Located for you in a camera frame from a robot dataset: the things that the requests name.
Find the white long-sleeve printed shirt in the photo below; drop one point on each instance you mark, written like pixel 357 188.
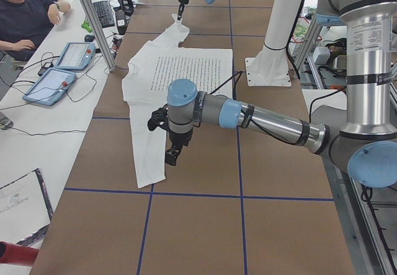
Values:
pixel 157 64

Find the black box with white label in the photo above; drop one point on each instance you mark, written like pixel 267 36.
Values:
pixel 121 22

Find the black computer keyboard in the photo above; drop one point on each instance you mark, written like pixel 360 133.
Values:
pixel 104 13

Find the white central mounting column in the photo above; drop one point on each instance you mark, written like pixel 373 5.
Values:
pixel 270 67

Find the upper blue teach pendant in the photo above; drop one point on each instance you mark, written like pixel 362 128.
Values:
pixel 76 56

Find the blue teach pendant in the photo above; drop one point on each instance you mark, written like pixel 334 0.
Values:
pixel 76 56
pixel 50 87

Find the lower blue teach pendant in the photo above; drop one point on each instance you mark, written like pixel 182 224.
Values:
pixel 50 87

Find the seated person dark shirt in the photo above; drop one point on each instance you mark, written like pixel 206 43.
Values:
pixel 26 23

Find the silver-edged plastic document bag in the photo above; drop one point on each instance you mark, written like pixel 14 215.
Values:
pixel 26 210

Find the white plastic chair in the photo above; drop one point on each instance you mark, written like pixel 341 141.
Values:
pixel 325 101

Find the red fire extinguisher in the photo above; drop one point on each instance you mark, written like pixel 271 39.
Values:
pixel 19 255

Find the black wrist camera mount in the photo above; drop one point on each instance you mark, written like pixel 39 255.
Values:
pixel 159 119

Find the aluminium frame post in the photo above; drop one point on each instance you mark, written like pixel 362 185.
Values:
pixel 98 33

